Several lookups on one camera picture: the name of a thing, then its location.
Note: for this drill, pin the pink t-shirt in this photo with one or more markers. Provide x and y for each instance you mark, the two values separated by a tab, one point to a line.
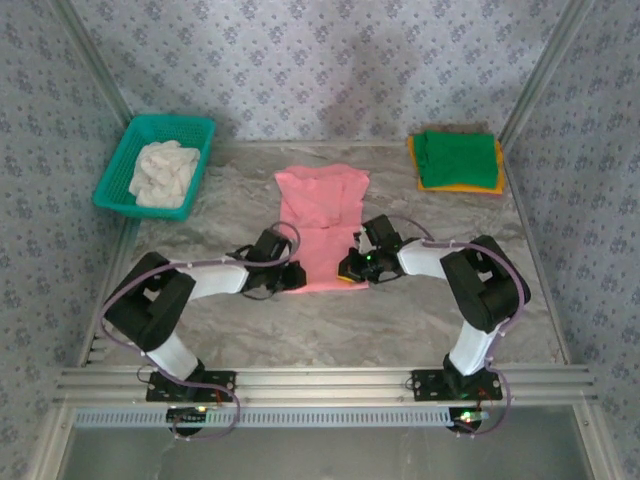
320	210

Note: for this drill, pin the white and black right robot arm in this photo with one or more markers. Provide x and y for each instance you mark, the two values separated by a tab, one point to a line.
425	260

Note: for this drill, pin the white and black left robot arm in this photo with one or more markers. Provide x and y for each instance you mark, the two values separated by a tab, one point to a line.
215	277

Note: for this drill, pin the orange folded t-shirt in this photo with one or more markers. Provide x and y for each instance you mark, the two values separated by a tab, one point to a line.
462	188

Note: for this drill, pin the green folded t-shirt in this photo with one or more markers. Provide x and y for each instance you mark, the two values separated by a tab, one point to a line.
457	160

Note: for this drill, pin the white t-shirt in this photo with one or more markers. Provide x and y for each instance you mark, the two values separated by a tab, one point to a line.
165	172

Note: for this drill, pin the teal plastic basket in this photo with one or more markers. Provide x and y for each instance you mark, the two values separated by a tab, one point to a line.
107	192

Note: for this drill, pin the control board with LEDs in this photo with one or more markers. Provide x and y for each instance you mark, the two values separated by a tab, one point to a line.
467	417
187	414

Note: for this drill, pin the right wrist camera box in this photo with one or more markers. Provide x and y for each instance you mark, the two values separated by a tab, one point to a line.
363	236

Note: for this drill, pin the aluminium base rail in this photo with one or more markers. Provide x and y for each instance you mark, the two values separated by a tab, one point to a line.
325	385

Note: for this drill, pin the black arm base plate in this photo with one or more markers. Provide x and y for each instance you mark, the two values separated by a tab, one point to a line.
225	387
425	387

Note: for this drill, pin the aluminium side rail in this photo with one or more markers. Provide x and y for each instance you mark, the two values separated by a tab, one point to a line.
124	240
528	225

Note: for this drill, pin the aluminium frame post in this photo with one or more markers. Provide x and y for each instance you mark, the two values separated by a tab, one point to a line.
548	60
97	60

